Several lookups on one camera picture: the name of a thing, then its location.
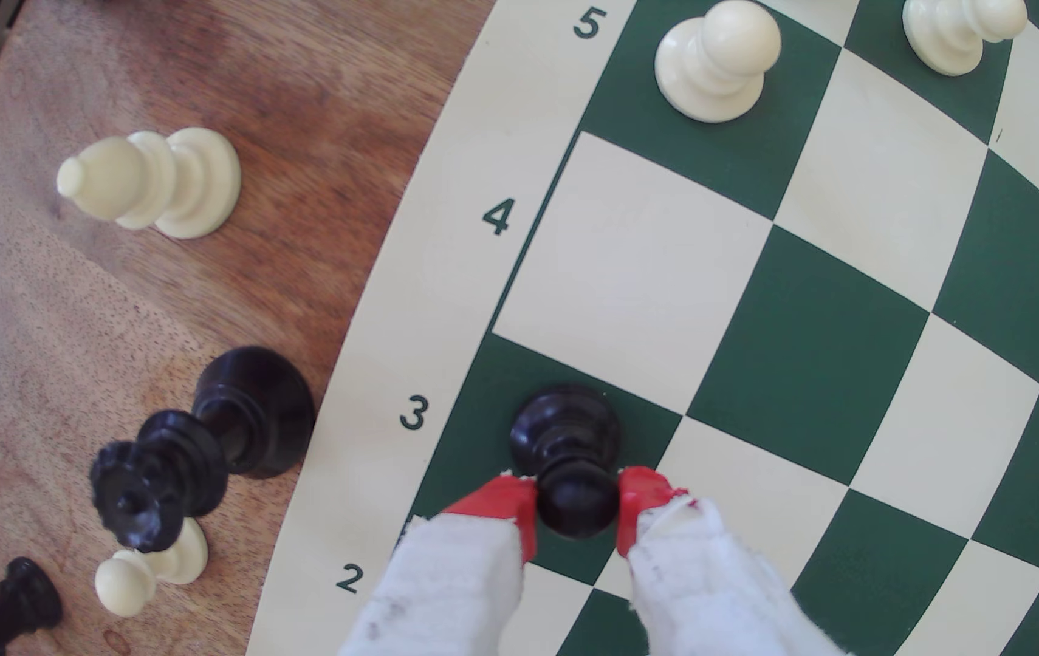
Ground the green and white chess mat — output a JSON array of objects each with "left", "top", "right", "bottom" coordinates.
[{"left": 246, "top": 0, "right": 1039, "bottom": 656}]

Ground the black queen chess piece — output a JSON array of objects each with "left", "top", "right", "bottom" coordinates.
[{"left": 89, "top": 345, "right": 317, "bottom": 554}]

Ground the white pawn chess piece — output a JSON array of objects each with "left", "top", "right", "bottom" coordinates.
[
  {"left": 902, "top": 0, "right": 1029, "bottom": 78},
  {"left": 95, "top": 518, "right": 210, "bottom": 619},
  {"left": 654, "top": 0, "right": 782, "bottom": 124}
]

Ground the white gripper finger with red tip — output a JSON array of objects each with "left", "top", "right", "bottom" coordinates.
[
  {"left": 616, "top": 466, "right": 851, "bottom": 656},
  {"left": 340, "top": 472, "right": 541, "bottom": 656}
]

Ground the white bishop off board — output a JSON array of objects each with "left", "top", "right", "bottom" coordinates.
[{"left": 57, "top": 126, "right": 242, "bottom": 241}]

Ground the black pawn chess piece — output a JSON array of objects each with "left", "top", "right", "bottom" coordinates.
[
  {"left": 0, "top": 556, "right": 65, "bottom": 656},
  {"left": 509, "top": 383, "right": 623, "bottom": 539}
]

